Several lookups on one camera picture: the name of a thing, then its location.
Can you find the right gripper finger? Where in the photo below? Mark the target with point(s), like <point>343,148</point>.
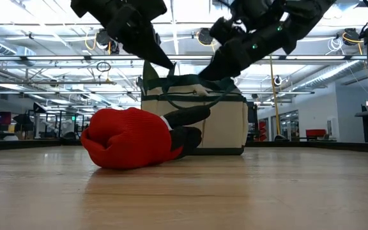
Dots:
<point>228,64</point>

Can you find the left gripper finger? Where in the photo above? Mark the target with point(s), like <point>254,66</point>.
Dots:
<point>142,41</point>

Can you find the beige green gardening bag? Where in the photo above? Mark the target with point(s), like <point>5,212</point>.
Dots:
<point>225,127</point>

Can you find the red black gardening glove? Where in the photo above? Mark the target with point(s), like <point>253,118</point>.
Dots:
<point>123,140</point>

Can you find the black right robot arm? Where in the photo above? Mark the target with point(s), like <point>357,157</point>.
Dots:
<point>308,12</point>

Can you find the potted snake plant white pot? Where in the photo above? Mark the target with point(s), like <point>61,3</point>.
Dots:
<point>148,72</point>

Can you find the small black ceiling reel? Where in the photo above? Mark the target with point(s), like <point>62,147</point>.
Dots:
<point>274,80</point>

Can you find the black background cabinet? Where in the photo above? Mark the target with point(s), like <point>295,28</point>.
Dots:
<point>253,118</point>

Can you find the black aluminium table frame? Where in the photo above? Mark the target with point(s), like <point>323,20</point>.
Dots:
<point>331,146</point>

